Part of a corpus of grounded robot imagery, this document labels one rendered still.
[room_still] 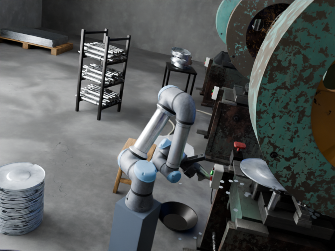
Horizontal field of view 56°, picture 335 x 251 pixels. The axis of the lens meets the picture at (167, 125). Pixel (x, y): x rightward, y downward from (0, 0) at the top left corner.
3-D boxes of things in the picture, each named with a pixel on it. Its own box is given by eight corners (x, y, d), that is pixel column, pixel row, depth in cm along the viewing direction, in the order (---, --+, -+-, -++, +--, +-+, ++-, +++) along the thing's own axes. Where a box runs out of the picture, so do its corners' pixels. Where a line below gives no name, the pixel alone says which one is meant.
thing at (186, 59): (161, 106, 441) (172, 50, 410) (159, 95, 482) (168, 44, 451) (188, 110, 447) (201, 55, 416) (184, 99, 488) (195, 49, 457)
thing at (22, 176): (26, 196, 172) (26, 194, 172) (-21, 182, 176) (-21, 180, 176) (54, 170, 199) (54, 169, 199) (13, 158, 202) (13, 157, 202)
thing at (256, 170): (237, 154, 168) (238, 153, 168) (290, 167, 167) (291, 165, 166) (243, 182, 141) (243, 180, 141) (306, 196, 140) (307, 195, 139)
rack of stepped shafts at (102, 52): (101, 121, 356) (111, 38, 319) (71, 109, 372) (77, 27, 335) (123, 112, 393) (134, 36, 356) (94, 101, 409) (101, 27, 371)
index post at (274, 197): (267, 209, 139) (274, 192, 136) (266, 205, 142) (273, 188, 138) (273, 211, 139) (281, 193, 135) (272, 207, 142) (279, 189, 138)
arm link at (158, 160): (155, 173, 173) (167, 157, 173) (144, 162, 181) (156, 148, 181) (162, 178, 178) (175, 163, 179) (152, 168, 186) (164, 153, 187)
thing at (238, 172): (228, 195, 153) (235, 173, 148) (226, 180, 166) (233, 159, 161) (278, 207, 152) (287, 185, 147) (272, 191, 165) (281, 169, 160)
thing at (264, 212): (262, 225, 139) (267, 214, 136) (250, 172, 180) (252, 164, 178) (330, 240, 138) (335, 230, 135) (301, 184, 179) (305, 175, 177)
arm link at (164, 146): (156, 147, 184) (165, 136, 185) (170, 158, 186) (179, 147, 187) (157, 149, 177) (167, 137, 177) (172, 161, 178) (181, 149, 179)
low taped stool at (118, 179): (123, 171, 274) (129, 137, 261) (150, 177, 273) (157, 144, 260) (111, 193, 243) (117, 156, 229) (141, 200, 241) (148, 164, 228)
